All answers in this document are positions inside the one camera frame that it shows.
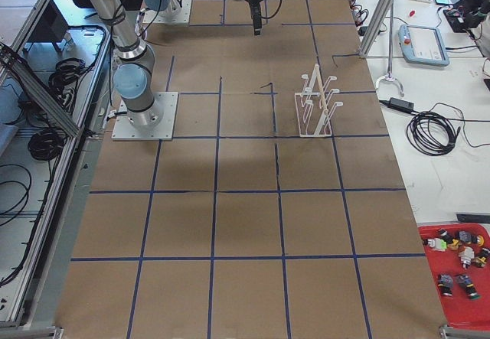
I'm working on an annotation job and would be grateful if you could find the black power adapter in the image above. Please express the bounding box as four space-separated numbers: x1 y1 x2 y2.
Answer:
388 97 414 113

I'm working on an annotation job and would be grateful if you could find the red parts tray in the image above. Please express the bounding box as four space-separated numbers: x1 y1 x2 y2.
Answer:
419 223 489 331

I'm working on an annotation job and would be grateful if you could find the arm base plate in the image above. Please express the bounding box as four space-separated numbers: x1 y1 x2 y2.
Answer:
112 92 178 141
142 0 192 25

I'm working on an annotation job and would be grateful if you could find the white wire cup rack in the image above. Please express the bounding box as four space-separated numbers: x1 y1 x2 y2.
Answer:
294 64 344 138

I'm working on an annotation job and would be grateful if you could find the aluminium frame post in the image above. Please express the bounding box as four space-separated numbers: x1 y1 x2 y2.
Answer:
359 0 394 57

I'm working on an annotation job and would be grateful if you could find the coiled black cable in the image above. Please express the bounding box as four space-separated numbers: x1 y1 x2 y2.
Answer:
406 103 467 158

